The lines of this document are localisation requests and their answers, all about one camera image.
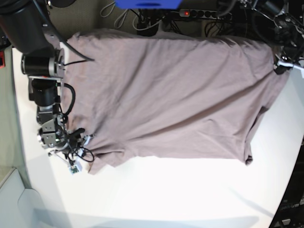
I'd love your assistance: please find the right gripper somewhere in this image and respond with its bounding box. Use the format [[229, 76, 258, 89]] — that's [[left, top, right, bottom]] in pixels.
[[48, 128, 95, 168]]

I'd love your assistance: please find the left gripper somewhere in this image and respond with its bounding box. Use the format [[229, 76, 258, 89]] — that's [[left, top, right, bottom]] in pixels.
[[274, 56, 304, 75]]

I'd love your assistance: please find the mauve t-shirt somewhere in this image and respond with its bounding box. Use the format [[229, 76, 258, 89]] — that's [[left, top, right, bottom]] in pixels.
[[65, 29, 289, 174]]

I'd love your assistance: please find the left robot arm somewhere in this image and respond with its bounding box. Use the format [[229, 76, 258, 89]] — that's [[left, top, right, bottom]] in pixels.
[[217, 0, 304, 75]]

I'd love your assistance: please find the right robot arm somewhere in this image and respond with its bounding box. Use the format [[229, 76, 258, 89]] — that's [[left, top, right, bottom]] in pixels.
[[0, 0, 91, 173]]

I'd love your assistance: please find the red clamp at table edge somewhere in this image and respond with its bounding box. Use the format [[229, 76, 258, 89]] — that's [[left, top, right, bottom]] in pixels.
[[0, 51, 5, 69]]

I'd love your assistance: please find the black power strip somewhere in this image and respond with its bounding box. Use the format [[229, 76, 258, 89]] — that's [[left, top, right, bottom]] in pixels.
[[178, 9, 232, 20]]

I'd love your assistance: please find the blue box overhead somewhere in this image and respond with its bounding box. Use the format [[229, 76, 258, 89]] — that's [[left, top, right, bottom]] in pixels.
[[115, 0, 182, 9]]

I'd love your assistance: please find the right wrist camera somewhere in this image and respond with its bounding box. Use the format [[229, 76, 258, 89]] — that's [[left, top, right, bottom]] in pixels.
[[68, 162, 82, 175]]

